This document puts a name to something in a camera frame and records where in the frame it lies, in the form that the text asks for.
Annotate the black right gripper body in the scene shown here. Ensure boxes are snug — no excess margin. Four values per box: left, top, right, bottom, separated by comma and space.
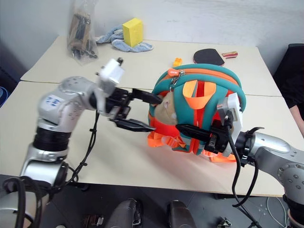
204, 119, 235, 154

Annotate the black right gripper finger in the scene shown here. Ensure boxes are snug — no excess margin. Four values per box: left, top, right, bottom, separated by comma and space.
175, 123, 212, 143

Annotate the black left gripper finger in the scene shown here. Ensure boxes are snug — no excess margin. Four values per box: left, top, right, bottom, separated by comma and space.
109, 118, 156, 133
132, 88, 163, 106

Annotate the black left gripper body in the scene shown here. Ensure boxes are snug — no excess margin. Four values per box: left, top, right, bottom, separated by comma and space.
104, 87, 134, 121

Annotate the orange and teal backpack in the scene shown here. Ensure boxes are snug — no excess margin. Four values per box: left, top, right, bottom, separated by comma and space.
146, 63, 247, 164

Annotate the tan plush toy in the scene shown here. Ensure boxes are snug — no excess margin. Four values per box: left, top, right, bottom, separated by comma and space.
154, 92, 179, 125

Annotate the blue towel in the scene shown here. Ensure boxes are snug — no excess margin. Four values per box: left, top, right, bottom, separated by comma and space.
96, 25, 154, 53

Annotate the yellow block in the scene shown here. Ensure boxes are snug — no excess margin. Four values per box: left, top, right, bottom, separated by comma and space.
122, 18, 144, 47

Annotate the black table tennis paddle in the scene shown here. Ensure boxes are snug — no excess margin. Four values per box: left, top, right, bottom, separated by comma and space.
193, 48, 239, 67

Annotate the clear plastic bag with clips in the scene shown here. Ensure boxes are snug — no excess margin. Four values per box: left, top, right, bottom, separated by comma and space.
66, 0, 99, 67

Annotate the dark rounded shape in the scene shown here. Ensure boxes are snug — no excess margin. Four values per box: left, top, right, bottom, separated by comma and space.
111, 199, 143, 228
166, 200, 196, 228

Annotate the person in black clothing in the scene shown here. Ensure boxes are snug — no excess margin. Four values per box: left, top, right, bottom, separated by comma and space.
273, 44, 304, 111

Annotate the blue round object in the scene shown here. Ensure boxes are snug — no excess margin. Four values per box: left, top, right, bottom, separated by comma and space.
0, 86, 10, 107

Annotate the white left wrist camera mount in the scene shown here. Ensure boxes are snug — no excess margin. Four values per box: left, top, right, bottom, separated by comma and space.
95, 57, 125, 116

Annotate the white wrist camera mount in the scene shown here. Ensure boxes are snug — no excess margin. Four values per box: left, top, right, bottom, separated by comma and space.
217, 92, 244, 158
95, 57, 125, 116

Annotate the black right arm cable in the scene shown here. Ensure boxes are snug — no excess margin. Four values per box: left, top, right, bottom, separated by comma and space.
223, 115, 264, 228

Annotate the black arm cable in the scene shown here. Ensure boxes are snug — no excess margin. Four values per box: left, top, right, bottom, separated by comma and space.
223, 115, 264, 228
1, 110, 100, 228

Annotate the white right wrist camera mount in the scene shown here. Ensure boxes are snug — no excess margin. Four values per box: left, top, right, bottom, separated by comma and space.
217, 92, 244, 158

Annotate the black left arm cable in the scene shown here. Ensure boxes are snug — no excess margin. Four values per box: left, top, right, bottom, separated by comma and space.
1, 110, 100, 228

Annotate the white floor cable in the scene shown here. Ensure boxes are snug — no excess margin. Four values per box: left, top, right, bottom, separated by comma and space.
267, 196, 291, 226

